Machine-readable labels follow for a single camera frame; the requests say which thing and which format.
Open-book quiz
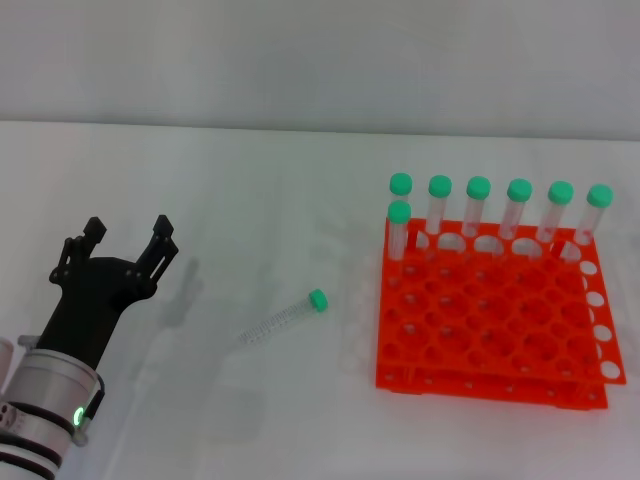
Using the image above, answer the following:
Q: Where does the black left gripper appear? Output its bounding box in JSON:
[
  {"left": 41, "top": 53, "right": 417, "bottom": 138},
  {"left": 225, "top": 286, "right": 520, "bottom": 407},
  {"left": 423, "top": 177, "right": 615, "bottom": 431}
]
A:
[{"left": 37, "top": 214, "right": 181, "bottom": 372}]

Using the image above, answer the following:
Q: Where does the graduated test tube green cap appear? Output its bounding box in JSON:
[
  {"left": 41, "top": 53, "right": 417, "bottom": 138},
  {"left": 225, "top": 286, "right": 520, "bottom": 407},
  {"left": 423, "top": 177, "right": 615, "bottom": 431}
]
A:
[{"left": 237, "top": 288, "right": 330, "bottom": 349}]

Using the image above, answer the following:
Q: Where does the clear test tube green cap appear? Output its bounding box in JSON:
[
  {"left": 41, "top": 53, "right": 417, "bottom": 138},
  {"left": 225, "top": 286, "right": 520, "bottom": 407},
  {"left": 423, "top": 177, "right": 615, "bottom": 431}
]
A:
[
  {"left": 462, "top": 175, "right": 492, "bottom": 239},
  {"left": 389, "top": 172, "right": 419, "bottom": 242},
  {"left": 536, "top": 180, "right": 575, "bottom": 244},
  {"left": 499, "top": 178, "right": 534, "bottom": 242},
  {"left": 387, "top": 199, "right": 413, "bottom": 265},
  {"left": 425, "top": 174, "right": 454, "bottom": 239},
  {"left": 573, "top": 184, "right": 615, "bottom": 247}
]

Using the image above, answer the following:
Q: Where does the orange test tube rack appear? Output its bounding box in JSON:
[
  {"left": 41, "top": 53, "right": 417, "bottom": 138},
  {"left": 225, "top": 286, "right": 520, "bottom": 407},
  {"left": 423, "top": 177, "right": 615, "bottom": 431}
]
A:
[{"left": 374, "top": 215, "right": 628, "bottom": 412}]

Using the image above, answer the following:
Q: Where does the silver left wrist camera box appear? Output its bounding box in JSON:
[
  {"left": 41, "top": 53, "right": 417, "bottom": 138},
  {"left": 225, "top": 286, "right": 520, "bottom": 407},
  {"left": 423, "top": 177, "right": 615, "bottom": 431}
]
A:
[{"left": 0, "top": 337, "right": 15, "bottom": 389}]

